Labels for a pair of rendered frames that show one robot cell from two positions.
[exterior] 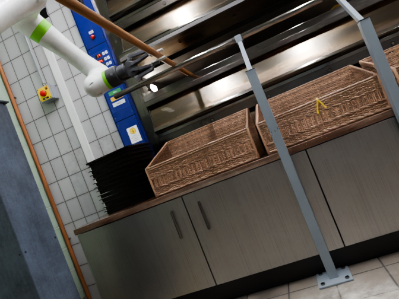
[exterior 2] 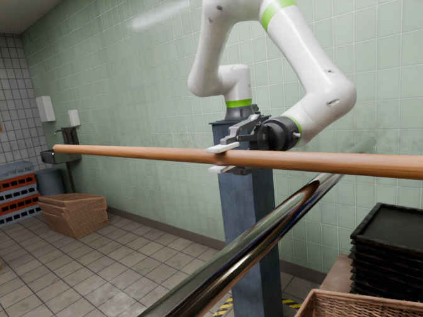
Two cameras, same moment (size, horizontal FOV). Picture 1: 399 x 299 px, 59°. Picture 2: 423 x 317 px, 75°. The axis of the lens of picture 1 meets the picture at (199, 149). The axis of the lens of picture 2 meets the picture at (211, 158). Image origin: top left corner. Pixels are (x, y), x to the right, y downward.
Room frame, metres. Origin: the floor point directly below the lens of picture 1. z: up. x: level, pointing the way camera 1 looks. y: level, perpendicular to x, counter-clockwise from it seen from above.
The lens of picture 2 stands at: (1.86, -0.45, 1.31)
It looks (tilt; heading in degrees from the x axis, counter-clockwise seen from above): 12 degrees down; 118
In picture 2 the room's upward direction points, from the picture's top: 7 degrees counter-clockwise
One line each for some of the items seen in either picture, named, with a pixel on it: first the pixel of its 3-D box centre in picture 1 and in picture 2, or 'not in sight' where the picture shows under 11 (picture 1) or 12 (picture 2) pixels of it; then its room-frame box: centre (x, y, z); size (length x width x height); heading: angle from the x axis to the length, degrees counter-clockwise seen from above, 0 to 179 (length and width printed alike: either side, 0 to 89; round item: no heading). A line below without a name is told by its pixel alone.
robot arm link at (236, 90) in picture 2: not in sight; (234, 85); (1.37, 0.79, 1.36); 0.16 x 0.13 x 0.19; 43
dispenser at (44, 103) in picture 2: not in sight; (45, 109); (-2.17, 2.16, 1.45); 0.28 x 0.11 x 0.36; 166
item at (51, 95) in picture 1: (47, 94); not in sight; (2.35, 0.81, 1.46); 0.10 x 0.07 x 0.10; 76
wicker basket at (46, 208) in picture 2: not in sight; (72, 208); (-1.05, 1.46, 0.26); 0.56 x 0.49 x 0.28; 173
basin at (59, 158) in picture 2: not in sight; (62, 162); (-1.72, 1.92, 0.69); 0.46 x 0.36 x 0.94; 166
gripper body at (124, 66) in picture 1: (128, 69); (263, 141); (1.67, 0.17, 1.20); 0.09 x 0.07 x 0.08; 78
